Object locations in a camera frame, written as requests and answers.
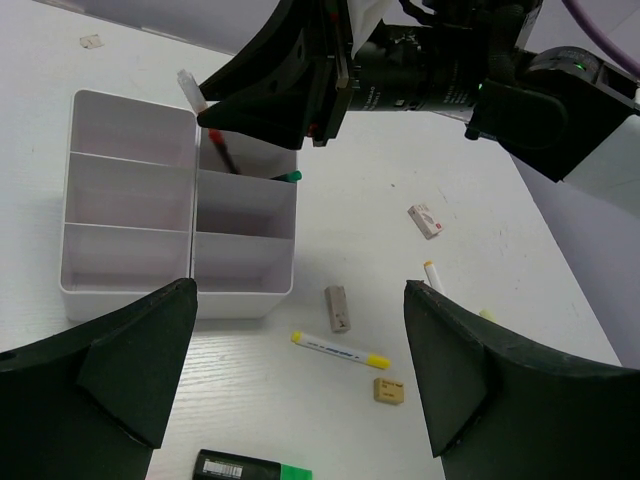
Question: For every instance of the small tape scrap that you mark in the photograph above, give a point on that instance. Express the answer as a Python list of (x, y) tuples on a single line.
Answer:
[(91, 42)]

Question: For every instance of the white boxed eraser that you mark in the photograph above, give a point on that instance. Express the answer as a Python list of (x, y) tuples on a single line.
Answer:
[(425, 221)]

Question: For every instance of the green black highlighter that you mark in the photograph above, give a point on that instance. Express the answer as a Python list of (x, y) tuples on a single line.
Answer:
[(210, 465)]

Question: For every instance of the orange capped white marker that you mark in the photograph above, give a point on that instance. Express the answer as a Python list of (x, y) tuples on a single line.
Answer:
[(433, 277)]

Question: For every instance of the white organizer box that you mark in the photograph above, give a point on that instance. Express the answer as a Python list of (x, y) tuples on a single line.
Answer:
[(243, 237), (128, 202)]

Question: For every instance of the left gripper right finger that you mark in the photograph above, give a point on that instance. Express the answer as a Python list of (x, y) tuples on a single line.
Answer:
[(498, 405)]

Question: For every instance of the left white organizer box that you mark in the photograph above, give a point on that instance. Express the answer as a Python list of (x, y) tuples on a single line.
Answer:
[(128, 202)]

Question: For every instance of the right white organizer box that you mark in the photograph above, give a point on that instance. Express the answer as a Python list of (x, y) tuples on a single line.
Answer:
[(243, 237)]

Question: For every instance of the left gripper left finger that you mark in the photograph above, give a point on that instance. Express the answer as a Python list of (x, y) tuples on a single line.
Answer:
[(94, 401)]

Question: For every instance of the pale yellow capped marker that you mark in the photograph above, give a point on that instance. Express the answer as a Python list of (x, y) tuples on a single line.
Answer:
[(486, 314)]

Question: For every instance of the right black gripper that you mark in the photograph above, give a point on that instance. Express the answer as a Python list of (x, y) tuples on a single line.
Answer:
[(300, 74)]

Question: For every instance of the green capped pen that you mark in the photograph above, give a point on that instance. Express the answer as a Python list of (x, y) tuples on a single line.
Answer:
[(290, 177)]

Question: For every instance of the grey dirty eraser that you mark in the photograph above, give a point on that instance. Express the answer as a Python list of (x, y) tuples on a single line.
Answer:
[(337, 309)]

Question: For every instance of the yellow capped white marker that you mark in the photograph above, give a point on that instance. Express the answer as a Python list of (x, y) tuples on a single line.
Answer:
[(312, 342)]

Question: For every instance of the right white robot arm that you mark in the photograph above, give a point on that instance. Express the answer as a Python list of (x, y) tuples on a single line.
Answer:
[(565, 112)]

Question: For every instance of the small tan eraser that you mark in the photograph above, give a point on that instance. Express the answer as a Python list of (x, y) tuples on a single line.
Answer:
[(388, 391)]

